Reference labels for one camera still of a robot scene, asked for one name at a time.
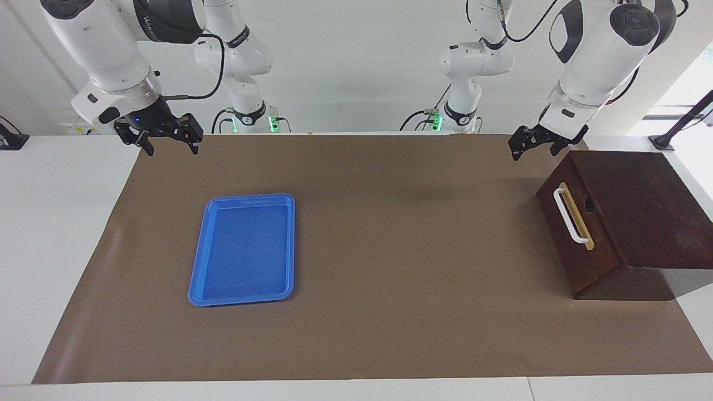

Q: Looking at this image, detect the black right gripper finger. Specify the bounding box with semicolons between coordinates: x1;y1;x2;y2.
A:
114;122;156;157
172;114;204;156

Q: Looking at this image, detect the wooden drawer with white handle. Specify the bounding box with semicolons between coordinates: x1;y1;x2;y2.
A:
536;164;631;300

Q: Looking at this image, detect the dark wooden cabinet box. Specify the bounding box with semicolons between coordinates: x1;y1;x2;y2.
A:
536;150;713;302

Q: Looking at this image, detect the blue plastic tray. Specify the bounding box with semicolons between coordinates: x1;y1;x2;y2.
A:
188;193;296;307

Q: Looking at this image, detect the brown paper table mat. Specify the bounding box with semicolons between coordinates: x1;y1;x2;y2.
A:
32;133;713;385

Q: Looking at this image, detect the black base cable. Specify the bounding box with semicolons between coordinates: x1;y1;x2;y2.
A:
210;108;238;135
399;84;450;132

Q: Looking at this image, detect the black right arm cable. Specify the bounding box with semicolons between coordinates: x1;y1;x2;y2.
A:
162;33;226;101

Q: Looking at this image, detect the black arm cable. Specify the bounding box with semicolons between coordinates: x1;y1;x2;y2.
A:
162;33;226;101
497;0;642;105

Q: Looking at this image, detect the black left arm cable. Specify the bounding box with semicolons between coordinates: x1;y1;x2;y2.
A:
497;0;642;105

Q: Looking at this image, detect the black clamp mount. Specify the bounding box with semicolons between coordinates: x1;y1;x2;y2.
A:
0;115;30;150

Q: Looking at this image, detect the black camera stand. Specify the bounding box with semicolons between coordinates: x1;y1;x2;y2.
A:
648;89;713;151

